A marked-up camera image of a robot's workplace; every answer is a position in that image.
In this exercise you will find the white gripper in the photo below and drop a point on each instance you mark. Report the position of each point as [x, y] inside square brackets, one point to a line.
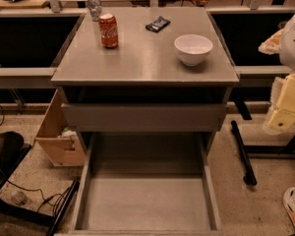
[293, 45]

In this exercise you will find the grey top drawer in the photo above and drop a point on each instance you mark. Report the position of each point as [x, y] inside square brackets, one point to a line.
[145, 117]

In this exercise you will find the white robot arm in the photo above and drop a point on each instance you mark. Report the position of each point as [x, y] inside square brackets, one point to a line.
[287, 46]

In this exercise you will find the open grey middle drawer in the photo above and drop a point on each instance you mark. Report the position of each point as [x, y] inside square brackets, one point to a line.
[145, 185]

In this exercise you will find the white ceramic bowl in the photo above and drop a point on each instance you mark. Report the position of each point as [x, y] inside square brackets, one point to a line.
[192, 49]

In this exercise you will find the black frame on floor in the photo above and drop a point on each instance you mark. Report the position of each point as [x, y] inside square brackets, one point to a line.
[50, 221]

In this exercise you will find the cardboard box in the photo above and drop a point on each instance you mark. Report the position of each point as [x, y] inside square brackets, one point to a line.
[62, 150]

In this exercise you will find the grey drawer cabinet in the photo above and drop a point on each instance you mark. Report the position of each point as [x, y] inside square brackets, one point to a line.
[143, 68]

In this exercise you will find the red coke can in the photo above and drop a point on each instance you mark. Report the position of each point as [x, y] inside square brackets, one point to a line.
[108, 30]

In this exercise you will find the black pole on floor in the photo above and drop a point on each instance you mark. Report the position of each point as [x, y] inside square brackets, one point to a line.
[249, 177]

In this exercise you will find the dark snack bar wrapper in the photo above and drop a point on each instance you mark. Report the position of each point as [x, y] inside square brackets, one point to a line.
[159, 24]

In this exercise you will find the clear plastic water bottle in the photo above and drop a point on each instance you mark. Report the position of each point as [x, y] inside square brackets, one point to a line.
[95, 9]

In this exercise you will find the dark bag on floor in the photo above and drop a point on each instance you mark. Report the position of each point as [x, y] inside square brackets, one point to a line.
[11, 144]

